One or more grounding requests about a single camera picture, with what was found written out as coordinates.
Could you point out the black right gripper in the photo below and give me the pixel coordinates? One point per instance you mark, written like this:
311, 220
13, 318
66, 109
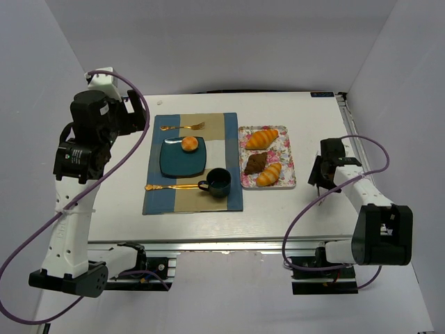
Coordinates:
320, 174

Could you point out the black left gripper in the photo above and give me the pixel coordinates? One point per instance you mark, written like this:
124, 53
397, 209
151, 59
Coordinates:
135, 112

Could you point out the small round orange bun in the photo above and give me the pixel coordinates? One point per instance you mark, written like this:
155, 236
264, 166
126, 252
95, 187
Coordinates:
189, 143

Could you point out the steel tongs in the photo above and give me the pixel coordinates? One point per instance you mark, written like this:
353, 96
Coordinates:
319, 195

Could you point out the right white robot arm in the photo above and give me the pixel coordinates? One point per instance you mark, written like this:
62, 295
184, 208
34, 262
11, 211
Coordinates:
383, 231

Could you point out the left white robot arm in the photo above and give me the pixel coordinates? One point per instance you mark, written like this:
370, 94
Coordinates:
83, 151

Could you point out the floral serving tray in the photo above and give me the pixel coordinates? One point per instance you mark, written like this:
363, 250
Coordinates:
279, 151

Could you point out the small striped orange croissant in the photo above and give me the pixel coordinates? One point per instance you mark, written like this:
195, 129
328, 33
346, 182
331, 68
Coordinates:
270, 175

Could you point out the brown chocolate croissant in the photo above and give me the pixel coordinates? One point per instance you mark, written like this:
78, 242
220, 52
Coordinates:
256, 163

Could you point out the teal square plate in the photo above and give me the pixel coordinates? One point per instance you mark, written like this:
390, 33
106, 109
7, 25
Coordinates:
175, 162

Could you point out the gold fork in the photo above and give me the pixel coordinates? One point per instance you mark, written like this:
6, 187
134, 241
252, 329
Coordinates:
192, 127

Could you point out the large striped orange croissant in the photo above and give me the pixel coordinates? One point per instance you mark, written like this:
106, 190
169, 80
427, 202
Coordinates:
261, 140

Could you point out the gold knife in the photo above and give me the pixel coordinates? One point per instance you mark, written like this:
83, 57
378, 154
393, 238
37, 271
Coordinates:
155, 187

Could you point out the blue beige placemat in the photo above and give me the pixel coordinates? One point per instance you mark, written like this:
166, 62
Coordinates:
221, 138

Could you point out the right blue label sticker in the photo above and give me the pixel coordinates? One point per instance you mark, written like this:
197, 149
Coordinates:
322, 94

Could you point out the dark green mug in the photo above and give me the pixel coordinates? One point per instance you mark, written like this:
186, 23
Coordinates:
217, 183

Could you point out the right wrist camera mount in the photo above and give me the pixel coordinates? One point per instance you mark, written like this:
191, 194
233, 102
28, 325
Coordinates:
332, 148

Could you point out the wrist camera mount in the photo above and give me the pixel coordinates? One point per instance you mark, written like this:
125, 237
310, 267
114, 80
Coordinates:
105, 83
332, 148

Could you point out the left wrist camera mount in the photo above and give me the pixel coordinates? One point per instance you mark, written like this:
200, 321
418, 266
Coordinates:
105, 83

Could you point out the aluminium table frame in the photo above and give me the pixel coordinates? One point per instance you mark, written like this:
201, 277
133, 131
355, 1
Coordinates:
230, 267

